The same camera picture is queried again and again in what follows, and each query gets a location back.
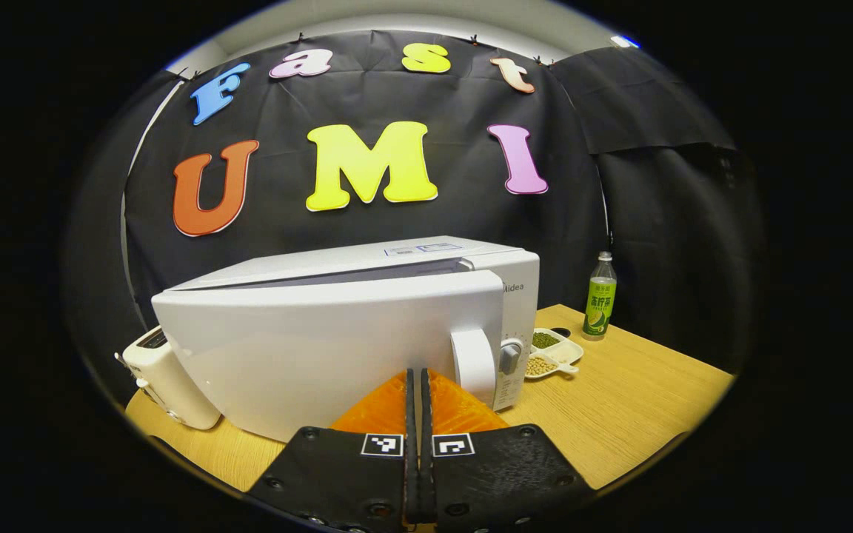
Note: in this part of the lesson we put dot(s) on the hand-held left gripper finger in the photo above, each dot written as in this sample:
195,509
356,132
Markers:
425,481
409,481

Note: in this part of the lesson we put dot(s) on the white toaster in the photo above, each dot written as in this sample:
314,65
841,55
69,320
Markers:
167,377

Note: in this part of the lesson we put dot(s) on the ceiling light panel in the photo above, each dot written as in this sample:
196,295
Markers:
625,41

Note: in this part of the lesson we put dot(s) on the white divided dish with beans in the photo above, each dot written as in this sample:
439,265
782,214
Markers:
561,354

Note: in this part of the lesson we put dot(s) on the green tea bottle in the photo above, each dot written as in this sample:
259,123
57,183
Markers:
600,303

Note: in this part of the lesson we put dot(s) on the small black round cap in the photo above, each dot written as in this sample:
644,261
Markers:
561,332

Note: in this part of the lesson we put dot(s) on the white microwave oven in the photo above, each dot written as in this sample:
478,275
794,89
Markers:
308,348

